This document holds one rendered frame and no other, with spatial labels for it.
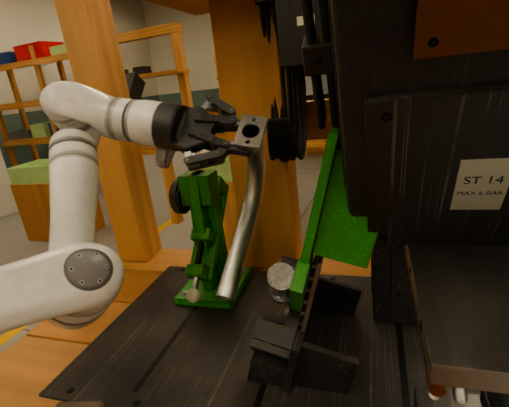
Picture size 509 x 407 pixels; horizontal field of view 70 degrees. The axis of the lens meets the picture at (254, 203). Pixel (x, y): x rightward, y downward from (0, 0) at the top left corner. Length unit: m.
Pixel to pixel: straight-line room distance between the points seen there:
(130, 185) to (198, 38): 10.93
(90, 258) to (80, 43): 0.65
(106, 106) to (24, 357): 0.51
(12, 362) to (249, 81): 0.73
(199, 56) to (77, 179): 11.30
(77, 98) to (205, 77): 11.13
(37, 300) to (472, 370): 0.41
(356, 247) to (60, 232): 0.41
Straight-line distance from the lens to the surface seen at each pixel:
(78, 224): 0.58
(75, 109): 0.65
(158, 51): 12.56
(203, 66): 11.78
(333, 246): 0.47
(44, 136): 6.92
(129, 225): 1.07
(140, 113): 0.60
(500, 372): 0.32
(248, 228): 0.62
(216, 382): 0.63
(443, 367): 0.31
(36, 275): 0.48
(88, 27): 1.01
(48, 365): 0.83
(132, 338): 0.77
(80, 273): 0.48
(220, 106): 0.60
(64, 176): 0.59
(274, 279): 0.49
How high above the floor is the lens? 1.33
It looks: 19 degrees down
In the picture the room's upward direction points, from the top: 7 degrees counter-clockwise
